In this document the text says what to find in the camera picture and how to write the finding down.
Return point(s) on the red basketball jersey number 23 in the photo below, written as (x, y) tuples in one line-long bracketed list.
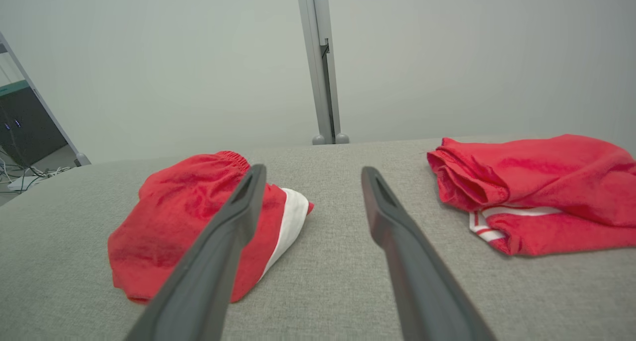
[(561, 182)]

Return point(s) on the white power strip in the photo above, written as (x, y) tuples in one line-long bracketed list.
[(22, 183)]

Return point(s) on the wide grey partition post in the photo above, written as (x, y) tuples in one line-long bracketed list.
[(320, 72)]

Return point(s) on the grey metal frame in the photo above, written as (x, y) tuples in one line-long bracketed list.
[(47, 112)]

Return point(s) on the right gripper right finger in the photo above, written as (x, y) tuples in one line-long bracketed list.
[(422, 281)]

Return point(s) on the red shorts with white band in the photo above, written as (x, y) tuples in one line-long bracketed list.
[(164, 221)]

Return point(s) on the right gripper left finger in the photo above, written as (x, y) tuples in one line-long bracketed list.
[(208, 271)]

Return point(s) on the dark equipment cabinet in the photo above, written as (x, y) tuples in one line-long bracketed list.
[(27, 122)]

